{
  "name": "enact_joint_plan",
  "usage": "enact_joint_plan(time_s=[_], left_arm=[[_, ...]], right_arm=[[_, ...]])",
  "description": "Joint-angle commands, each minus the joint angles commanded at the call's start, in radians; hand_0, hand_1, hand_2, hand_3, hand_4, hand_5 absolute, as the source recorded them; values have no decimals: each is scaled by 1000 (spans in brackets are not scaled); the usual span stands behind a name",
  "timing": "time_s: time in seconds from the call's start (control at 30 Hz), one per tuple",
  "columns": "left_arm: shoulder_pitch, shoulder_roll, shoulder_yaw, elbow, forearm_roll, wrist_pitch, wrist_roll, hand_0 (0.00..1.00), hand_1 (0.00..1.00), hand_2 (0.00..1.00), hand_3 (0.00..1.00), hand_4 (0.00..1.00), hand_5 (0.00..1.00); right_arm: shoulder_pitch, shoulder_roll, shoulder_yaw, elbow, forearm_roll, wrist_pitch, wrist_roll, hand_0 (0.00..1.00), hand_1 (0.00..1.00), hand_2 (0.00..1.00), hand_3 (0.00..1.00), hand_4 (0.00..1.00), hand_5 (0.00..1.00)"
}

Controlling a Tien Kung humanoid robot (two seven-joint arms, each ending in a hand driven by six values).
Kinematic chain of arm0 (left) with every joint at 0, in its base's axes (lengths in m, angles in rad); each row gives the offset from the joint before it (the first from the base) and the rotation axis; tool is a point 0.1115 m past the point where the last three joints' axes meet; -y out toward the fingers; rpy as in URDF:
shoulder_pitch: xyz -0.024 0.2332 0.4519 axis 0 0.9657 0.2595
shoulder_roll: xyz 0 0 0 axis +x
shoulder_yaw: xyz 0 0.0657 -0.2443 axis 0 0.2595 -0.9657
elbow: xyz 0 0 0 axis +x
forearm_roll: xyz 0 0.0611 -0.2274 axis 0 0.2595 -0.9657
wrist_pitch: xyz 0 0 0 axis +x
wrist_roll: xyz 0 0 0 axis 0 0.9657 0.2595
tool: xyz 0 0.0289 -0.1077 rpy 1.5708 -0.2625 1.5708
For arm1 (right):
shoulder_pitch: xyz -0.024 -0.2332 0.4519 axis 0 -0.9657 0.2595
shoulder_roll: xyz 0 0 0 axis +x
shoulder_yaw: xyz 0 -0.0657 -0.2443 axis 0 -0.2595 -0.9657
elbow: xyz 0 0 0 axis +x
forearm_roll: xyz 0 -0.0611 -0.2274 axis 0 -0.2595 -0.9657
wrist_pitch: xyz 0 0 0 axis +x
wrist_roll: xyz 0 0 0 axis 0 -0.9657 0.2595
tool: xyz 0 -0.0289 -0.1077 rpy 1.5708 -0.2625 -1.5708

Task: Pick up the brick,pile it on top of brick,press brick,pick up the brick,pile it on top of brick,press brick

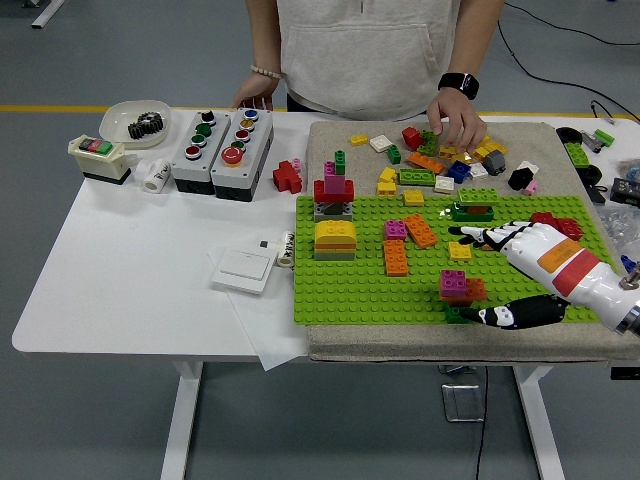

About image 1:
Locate grey emergency-stop control box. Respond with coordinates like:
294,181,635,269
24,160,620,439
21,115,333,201
209,107,275,203

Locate black box yellow marks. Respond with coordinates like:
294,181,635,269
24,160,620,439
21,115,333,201
611,177,640,205

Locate grey four-button control box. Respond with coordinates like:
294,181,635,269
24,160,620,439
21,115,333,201
171,109,232,195

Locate clear plastic bag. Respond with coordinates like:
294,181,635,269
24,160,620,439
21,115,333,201
597,203,640,251

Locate long black floor cable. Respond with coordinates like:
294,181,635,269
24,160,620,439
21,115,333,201
496,19,640,125

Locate white plastic bowl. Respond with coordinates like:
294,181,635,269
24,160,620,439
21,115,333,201
98,99,173,150

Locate grey curved brick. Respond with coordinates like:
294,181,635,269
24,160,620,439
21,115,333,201
482,149,507,177

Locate red wide brick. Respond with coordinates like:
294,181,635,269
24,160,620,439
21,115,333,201
313,178,356,204

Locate orange long brick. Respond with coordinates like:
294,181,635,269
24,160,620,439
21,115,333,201
403,213,440,250
439,277,488,305
407,151,446,175
382,238,410,277

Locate black cable under table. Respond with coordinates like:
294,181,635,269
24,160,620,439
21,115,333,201
474,367,490,480

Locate person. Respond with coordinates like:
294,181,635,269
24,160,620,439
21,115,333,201
244,0,507,121

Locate blue square brick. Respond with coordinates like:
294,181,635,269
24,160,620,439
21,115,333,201
446,159,472,185

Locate person's left hand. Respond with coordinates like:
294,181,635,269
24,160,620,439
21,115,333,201
426,88,489,155

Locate white table leg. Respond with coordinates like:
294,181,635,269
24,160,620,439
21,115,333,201
510,364,566,480
159,360,205,480

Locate black wristwatch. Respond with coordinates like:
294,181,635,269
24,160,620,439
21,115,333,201
437,72,482,100

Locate white furniture foot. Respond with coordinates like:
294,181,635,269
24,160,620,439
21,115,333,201
31,0,66,29

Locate dark green frame brick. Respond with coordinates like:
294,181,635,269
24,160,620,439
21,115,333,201
451,201,497,223

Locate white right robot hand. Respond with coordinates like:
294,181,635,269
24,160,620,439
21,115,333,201
447,221,640,332

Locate black metal gear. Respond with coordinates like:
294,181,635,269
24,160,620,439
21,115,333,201
127,110,165,140

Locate silver floor outlet box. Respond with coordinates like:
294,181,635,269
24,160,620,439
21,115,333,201
440,382,486,424

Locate black brick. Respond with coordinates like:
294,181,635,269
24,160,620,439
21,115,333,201
507,167,534,192

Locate white wall switch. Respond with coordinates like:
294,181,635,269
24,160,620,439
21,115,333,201
211,248,275,296

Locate red cross-shaped brick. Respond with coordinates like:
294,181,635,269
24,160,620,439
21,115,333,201
272,159,304,194

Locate white labelled cylinder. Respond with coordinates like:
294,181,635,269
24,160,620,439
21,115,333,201
276,231,296,269

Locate yellow orange grey brick stack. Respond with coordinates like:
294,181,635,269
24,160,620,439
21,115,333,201
313,218,358,261

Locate bag of blue parts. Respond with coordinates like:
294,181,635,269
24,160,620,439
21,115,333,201
610,157,640,182

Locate lime long brick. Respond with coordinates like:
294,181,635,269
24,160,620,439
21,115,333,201
398,168,437,188
564,141,591,168
457,187,502,207

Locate cream red-green switch box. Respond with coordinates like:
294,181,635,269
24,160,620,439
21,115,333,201
67,134,132,186

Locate white pipe fitting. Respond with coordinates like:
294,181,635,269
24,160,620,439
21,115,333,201
134,158,173,194

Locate lime green studded baseplate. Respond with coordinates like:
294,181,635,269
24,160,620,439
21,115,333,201
293,194,640,326

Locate grey arch brick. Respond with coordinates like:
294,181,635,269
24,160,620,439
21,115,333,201
313,199,354,224

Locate black cable with connector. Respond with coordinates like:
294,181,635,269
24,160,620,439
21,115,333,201
589,99,617,125

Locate person's right hand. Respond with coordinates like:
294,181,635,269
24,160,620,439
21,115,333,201
230,72,280,112

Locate white paper sheet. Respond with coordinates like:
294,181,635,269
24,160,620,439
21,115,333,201
206,247,310,373

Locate grey-brown mat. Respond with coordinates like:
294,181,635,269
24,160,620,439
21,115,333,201
305,120,640,365

